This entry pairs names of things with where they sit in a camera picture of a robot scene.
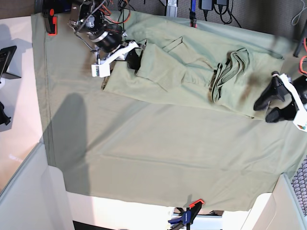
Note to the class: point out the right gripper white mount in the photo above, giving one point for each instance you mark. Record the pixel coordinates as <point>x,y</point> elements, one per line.
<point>129,51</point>

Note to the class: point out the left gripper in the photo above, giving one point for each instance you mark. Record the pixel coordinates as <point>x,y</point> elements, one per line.
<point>278,88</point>

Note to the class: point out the light green T-shirt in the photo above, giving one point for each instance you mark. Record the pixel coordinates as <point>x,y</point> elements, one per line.
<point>218,77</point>

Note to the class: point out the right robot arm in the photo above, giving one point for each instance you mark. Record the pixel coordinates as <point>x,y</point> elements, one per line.
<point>91,22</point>

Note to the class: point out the black power adapter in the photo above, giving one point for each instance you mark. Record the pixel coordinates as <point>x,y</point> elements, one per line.
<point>206,5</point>

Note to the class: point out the orange black clamp left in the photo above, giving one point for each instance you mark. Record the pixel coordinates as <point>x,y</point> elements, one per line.
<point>50,21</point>

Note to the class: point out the green table cover cloth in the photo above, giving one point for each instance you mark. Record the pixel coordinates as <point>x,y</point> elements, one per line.
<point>113,146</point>

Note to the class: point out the black tablet stand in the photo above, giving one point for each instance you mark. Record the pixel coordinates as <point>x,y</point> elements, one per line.
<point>6,55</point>

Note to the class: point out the black object table edge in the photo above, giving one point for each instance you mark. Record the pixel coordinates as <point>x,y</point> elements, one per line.
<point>4,119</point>

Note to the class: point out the blue orange clamp bottom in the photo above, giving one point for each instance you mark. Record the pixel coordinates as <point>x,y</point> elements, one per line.
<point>186,216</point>

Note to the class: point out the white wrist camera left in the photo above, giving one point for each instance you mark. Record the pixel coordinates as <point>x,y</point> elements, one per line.
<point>300,120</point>

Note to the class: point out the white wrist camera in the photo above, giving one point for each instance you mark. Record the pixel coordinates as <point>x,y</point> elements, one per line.
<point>300,120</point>
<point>100,70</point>

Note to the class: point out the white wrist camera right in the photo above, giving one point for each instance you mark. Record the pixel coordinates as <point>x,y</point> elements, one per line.
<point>100,70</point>

